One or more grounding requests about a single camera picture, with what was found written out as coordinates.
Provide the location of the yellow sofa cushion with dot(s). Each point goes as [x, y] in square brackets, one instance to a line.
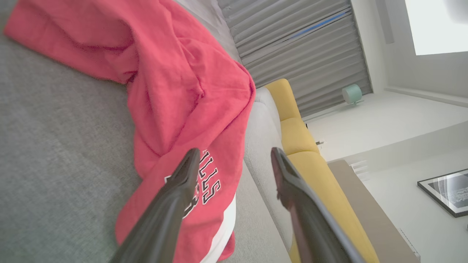
[296, 135]

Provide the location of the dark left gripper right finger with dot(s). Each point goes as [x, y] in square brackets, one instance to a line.
[310, 226]

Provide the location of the grey sofa cushion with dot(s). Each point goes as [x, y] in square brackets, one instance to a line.
[261, 146]

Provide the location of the grey pleated curtain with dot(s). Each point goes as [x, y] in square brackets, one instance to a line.
[299, 54]

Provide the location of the mint green lamp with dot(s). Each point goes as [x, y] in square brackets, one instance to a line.
[351, 94]

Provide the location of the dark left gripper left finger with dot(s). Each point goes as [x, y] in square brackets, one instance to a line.
[164, 212]

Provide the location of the red basketball jersey white sleeves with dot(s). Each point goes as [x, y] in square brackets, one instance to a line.
[175, 73]

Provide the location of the black framed picture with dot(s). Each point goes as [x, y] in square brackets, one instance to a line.
[448, 191]

